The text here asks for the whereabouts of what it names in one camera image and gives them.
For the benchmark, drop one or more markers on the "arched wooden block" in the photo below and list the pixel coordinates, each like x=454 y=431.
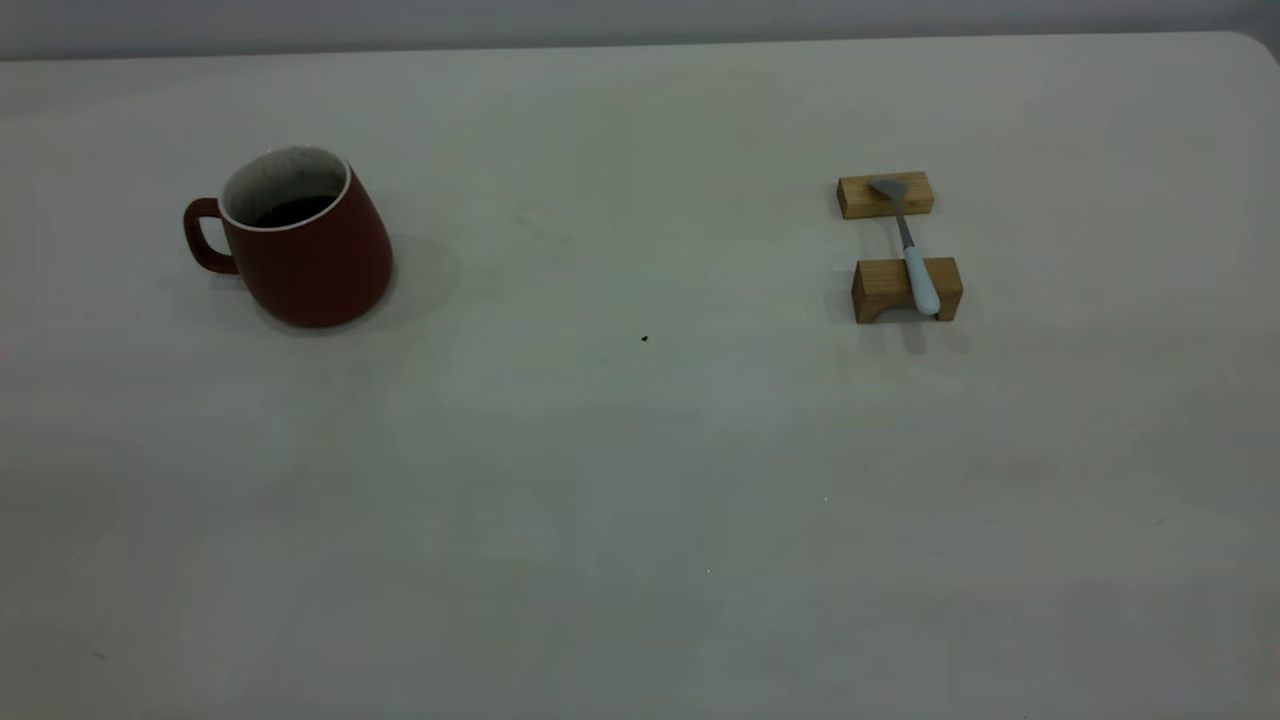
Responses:
x=885 y=280

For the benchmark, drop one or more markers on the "flat wooden block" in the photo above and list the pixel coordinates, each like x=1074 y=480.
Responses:
x=860 y=196

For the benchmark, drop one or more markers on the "red ceramic cup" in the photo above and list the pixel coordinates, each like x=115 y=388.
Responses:
x=310 y=265

